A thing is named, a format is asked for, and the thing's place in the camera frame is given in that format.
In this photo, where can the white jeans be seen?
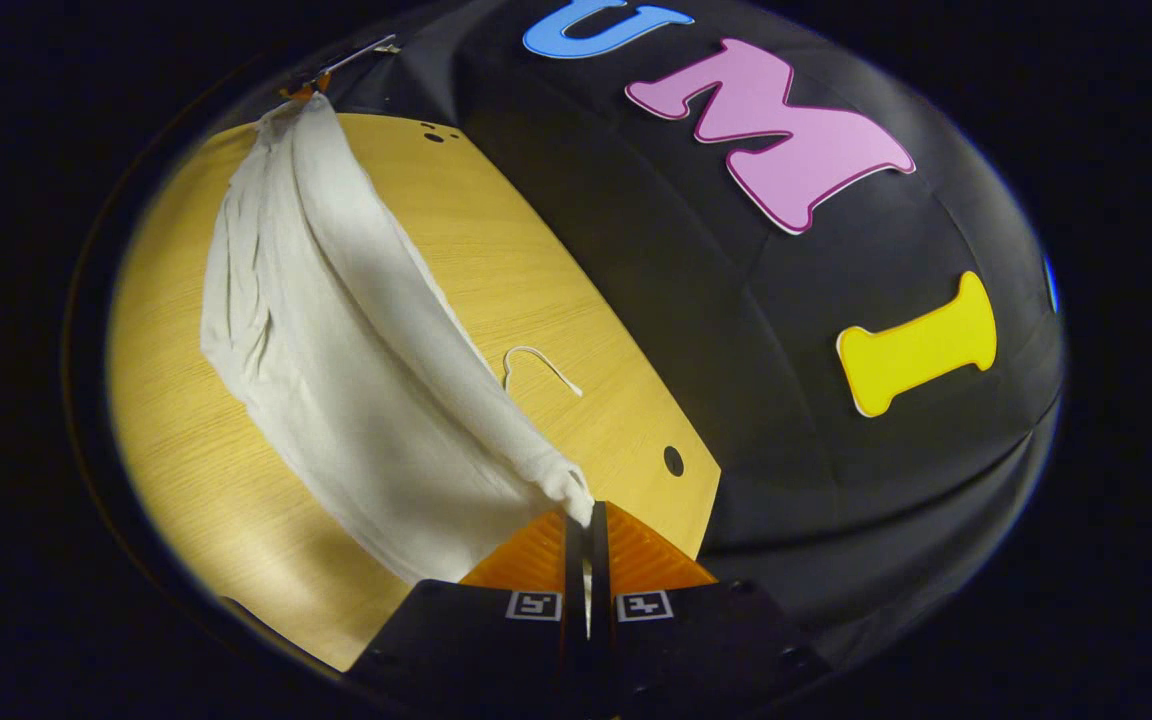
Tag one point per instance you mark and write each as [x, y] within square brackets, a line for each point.
[356, 340]

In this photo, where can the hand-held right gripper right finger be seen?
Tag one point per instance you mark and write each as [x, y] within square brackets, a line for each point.
[600, 570]

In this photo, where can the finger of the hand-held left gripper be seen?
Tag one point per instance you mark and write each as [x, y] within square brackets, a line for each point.
[304, 88]

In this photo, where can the black backdrop cloth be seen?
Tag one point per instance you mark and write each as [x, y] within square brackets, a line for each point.
[736, 350]

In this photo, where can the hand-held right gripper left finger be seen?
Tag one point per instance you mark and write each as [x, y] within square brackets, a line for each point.
[574, 570]

